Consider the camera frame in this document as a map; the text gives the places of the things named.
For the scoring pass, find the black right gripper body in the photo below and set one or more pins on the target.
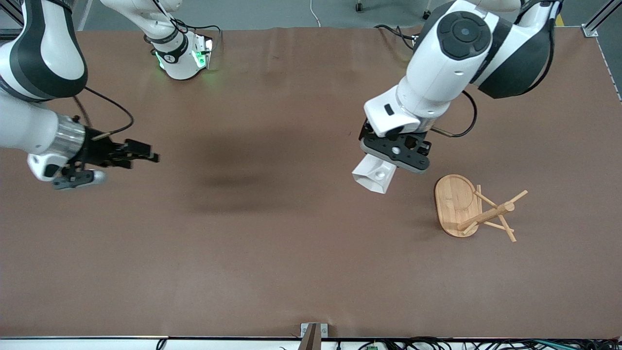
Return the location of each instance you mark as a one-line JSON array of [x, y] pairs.
[[95, 148]]

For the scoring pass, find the white faceted cup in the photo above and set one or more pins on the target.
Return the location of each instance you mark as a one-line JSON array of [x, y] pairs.
[[376, 180]]

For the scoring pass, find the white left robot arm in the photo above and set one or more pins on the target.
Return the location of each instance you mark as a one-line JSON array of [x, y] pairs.
[[437, 73]]

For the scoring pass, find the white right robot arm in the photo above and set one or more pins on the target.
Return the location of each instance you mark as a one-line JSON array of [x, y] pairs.
[[43, 53]]

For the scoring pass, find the wooden cup rack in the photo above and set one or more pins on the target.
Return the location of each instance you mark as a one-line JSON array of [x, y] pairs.
[[457, 204]]

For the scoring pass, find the brown table cover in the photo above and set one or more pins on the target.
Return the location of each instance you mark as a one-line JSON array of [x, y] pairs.
[[291, 243]]

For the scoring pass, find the aluminium frame post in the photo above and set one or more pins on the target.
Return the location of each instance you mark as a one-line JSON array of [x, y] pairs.
[[600, 17], [9, 34]]

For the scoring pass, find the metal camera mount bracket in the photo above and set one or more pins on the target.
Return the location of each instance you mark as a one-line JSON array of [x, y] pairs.
[[311, 335]]

